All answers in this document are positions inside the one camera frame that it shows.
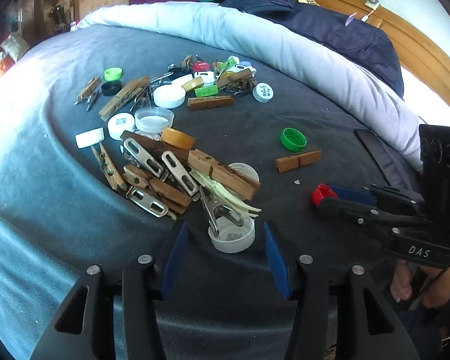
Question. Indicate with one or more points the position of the black phone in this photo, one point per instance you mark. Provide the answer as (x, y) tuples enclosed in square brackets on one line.
[(395, 170)]

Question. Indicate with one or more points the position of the white duvet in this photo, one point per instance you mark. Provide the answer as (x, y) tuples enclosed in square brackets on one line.
[(346, 83)]

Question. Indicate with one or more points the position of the wooden headboard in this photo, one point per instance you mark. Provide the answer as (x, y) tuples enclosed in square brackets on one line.
[(416, 52)]

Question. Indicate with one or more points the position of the small green bottle cap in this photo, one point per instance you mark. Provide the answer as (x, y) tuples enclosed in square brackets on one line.
[(112, 74)]

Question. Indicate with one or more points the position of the person right hand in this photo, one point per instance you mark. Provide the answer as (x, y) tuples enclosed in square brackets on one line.
[(434, 293)]

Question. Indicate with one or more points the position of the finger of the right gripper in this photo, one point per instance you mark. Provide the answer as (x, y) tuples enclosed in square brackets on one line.
[(376, 194), (380, 225)]

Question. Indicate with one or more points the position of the navy blue blanket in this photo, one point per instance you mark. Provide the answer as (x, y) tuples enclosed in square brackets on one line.
[(359, 42)]

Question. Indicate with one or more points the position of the red bottle cap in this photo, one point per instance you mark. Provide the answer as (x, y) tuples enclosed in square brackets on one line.
[(321, 192)]

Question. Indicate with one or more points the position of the brown wooden clothespin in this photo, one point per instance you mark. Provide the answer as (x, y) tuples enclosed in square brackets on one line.
[(293, 162)]

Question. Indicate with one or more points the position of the yellow bottle cap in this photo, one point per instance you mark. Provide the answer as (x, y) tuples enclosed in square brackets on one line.
[(193, 84)]

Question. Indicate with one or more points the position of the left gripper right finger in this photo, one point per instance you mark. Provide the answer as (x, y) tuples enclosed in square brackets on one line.
[(367, 325)]

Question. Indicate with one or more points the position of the white printed bottle cap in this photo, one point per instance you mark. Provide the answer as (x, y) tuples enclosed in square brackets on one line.
[(263, 93)]

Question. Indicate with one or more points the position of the white cap under clip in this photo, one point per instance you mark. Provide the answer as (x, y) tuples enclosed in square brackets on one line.
[(232, 239)]

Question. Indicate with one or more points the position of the white jar lid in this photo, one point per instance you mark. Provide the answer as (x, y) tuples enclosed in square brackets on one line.
[(169, 96)]

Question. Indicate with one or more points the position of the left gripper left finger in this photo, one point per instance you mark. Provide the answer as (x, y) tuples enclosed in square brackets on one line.
[(82, 326)]

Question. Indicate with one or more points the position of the white cap with QR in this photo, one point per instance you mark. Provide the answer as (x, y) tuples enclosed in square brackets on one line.
[(120, 123)]

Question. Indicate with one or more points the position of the clear plastic lid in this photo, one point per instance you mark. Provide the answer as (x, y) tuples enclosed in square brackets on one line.
[(153, 119)]

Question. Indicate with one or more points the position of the cream plastic clothespin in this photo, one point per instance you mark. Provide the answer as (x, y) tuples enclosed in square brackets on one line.
[(226, 197)]

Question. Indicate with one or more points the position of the orange bottle cap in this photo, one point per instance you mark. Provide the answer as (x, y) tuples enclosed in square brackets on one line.
[(177, 138)]

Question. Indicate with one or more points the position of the metal clip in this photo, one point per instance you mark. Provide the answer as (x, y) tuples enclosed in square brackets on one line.
[(215, 208)]

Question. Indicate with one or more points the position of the black bottle cap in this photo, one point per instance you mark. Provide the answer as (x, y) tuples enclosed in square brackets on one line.
[(110, 88)]

